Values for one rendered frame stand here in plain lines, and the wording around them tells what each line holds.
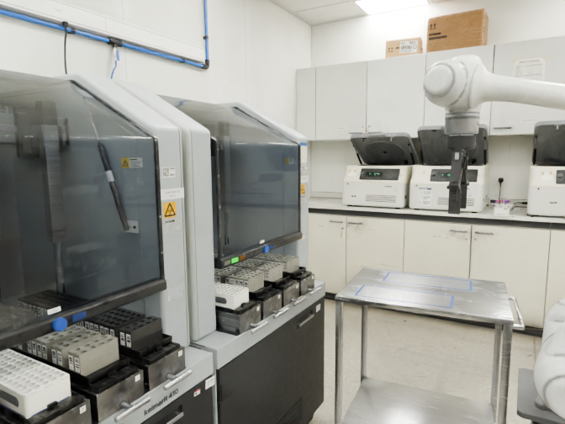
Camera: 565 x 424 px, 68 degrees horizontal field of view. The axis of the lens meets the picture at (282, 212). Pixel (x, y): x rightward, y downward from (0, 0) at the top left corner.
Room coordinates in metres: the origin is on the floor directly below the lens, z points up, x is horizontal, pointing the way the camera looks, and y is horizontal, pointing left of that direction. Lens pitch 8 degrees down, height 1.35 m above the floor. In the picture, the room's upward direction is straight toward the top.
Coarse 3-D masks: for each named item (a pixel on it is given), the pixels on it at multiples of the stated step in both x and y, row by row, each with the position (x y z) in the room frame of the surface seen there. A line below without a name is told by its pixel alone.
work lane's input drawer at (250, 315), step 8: (248, 304) 1.46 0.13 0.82; (256, 304) 1.48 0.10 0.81; (216, 312) 1.43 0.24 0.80; (224, 312) 1.41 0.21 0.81; (232, 312) 1.40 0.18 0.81; (240, 312) 1.39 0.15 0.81; (248, 312) 1.42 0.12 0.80; (256, 312) 1.47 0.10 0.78; (216, 320) 1.43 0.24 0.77; (224, 320) 1.41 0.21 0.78; (232, 320) 1.39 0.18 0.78; (240, 320) 1.38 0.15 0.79; (248, 320) 1.42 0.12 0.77; (256, 320) 1.47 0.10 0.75; (240, 328) 1.38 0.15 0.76; (248, 328) 1.42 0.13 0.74; (256, 328) 1.39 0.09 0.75
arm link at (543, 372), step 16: (560, 336) 0.87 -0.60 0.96; (544, 352) 0.89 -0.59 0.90; (560, 352) 0.84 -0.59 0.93; (544, 368) 0.84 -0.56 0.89; (560, 368) 0.81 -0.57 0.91; (544, 384) 0.82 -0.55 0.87; (560, 384) 0.79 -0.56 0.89; (544, 400) 0.82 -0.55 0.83; (560, 400) 0.79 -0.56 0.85; (560, 416) 0.81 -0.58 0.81
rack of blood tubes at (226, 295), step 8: (216, 288) 1.50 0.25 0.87; (224, 288) 1.50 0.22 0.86; (232, 288) 1.50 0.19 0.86; (240, 288) 1.50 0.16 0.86; (216, 296) 1.57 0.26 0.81; (224, 296) 1.43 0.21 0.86; (232, 296) 1.41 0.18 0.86; (240, 296) 1.45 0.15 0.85; (248, 296) 1.49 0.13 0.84; (216, 304) 1.45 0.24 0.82; (224, 304) 1.43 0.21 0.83; (232, 304) 1.41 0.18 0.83; (240, 304) 1.45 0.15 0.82
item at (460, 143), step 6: (450, 138) 1.18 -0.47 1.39; (456, 138) 1.16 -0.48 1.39; (462, 138) 1.15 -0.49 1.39; (468, 138) 1.15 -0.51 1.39; (474, 138) 1.16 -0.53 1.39; (450, 144) 1.17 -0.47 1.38; (456, 144) 1.16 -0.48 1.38; (462, 144) 1.15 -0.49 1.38; (468, 144) 1.15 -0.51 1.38; (474, 144) 1.16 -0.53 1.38; (456, 150) 1.16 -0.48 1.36; (462, 150) 1.15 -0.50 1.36; (462, 156) 1.15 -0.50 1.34; (462, 162) 1.16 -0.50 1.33
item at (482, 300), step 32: (352, 288) 1.62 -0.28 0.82; (384, 288) 1.62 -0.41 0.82; (416, 288) 1.62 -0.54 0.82; (448, 288) 1.61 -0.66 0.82; (480, 288) 1.61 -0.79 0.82; (480, 320) 1.32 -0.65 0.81; (512, 320) 1.28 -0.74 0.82; (384, 384) 1.84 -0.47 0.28; (352, 416) 1.60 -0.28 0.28; (384, 416) 1.59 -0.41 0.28; (416, 416) 1.59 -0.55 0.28; (448, 416) 1.59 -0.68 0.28; (480, 416) 1.59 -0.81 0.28
